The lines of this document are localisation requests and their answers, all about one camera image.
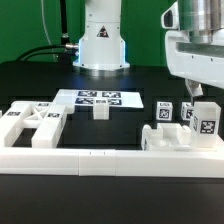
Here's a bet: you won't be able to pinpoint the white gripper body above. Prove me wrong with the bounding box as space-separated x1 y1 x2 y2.
161 0 224 89

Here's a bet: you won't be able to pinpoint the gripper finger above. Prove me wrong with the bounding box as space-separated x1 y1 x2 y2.
185 79 203 97

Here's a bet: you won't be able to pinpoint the white chair seat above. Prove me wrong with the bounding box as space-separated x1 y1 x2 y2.
140 122 224 152

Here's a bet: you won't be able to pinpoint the white tagged nut cube right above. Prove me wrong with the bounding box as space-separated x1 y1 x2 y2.
181 102 194 120

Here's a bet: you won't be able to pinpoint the white tagged nut cube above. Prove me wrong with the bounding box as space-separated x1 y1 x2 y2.
156 101 173 121
181 102 194 120

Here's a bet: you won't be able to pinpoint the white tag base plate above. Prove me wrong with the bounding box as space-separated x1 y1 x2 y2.
53 89 143 108

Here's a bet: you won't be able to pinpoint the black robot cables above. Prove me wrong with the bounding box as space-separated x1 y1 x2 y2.
16 0 81 62

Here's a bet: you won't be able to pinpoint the white chair back frame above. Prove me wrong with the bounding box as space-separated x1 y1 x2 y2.
0 101 75 148

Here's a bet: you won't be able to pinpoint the grey thin cable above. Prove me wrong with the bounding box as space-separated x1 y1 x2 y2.
40 0 58 62

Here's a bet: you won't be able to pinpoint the white U-shaped fence frame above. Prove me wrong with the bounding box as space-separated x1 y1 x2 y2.
0 99 224 179

